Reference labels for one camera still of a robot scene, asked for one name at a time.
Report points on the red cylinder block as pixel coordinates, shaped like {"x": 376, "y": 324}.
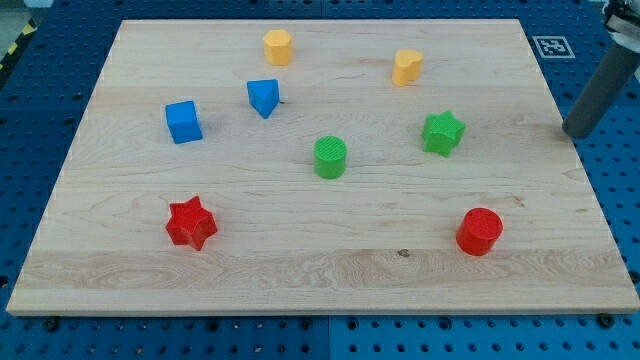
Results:
{"x": 479, "y": 230}

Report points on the green cylinder block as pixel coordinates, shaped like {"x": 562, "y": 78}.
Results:
{"x": 330, "y": 157}

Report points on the green star block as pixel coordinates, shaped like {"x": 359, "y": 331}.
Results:
{"x": 442, "y": 133}

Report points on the red star block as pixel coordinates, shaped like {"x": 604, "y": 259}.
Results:
{"x": 190, "y": 223}

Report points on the blue triangle block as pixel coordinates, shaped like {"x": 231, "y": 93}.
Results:
{"x": 264, "y": 96}

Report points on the blue cube block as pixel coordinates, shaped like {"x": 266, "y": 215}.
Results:
{"x": 182, "y": 122}

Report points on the robot arm end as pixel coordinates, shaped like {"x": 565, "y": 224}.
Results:
{"x": 621, "y": 19}

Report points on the yellow heart block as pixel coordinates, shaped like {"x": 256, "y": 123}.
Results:
{"x": 407, "y": 66}

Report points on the light wooden board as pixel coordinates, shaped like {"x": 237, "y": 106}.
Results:
{"x": 380, "y": 239}

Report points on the yellow hexagon block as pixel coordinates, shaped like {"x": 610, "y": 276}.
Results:
{"x": 278, "y": 47}

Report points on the white fiducial marker tag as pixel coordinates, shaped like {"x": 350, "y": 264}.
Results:
{"x": 553, "y": 47}

